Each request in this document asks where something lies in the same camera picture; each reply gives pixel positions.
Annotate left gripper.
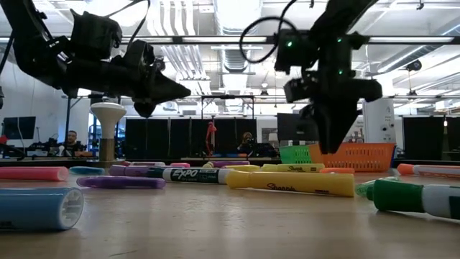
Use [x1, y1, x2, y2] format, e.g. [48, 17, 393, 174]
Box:
[66, 39, 191, 119]

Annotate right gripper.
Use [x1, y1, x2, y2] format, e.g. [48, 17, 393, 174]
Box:
[283, 48, 384, 155]

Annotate yellow Sharpie highlighter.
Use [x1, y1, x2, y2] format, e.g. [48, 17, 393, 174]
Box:
[261, 163, 326, 173]
[225, 170, 356, 198]

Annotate green marker cap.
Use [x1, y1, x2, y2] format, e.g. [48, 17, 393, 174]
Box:
[354, 176, 400, 197]

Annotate pink and white marker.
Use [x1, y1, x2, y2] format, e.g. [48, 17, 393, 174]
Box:
[124, 161, 167, 168]

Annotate EXPO dry erase marker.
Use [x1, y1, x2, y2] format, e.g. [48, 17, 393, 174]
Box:
[145, 167, 234, 185]

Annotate purple highlighter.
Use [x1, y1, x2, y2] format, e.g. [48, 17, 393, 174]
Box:
[208, 160, 251, 168]
[109, 164, 152, 177]

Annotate green and white marker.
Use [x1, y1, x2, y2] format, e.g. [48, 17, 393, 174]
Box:
[366, 178, 460, 221]

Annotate slim yellow highlighter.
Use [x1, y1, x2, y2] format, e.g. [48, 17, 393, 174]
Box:
[223, 164, 261, 173]

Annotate translucent purple pen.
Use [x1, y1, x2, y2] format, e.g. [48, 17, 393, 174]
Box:
[76, 176, 167, 190]

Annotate orange and white marker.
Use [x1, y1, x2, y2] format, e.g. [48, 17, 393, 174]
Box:
[397, 163, 460, 180]

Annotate light blue marker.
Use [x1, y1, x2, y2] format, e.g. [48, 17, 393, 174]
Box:
[69, 165, 106, 176]

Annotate black computer monitor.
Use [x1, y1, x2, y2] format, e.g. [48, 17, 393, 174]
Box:
[1, 116, 37, 140]
[276, 112, 317, 142]

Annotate orange plastic basket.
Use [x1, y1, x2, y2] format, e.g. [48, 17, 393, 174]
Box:
[308, 142, 396, 173]

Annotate green plastic basket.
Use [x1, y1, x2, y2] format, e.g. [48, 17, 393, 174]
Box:
[279, 145, 313, 165]

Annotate white mushroom-shaped lamp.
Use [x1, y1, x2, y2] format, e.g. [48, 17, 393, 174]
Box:
[89, 102, 127, 169]

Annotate person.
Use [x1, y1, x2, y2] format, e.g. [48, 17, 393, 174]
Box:
[236, 131, 258, 156]
[61, 129, 87, 158]

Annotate light blue highlighter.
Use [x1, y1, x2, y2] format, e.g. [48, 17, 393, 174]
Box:
[0, 186, 85, 232]

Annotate black partition wall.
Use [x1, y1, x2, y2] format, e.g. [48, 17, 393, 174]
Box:
[124, 117, 258, 160]
[402, 115, 460, 161]

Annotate black background rig frame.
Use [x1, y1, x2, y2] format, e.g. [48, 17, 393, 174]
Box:
[200, 94, 256, 119]

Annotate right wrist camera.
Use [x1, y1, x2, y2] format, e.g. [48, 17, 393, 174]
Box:
[274, 29, 319, 76]

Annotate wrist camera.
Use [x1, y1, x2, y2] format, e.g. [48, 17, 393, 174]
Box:
[70, 9, 124, 61]
[274, 29, 319, 76]

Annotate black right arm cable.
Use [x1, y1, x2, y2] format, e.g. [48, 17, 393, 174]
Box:
[239, 0, 300, 65]

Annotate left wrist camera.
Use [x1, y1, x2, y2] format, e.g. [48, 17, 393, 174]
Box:
[70, 9, 124, 61]

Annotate silver ceiling duct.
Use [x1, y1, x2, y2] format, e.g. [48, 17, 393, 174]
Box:
[213, 0, 263, 116]

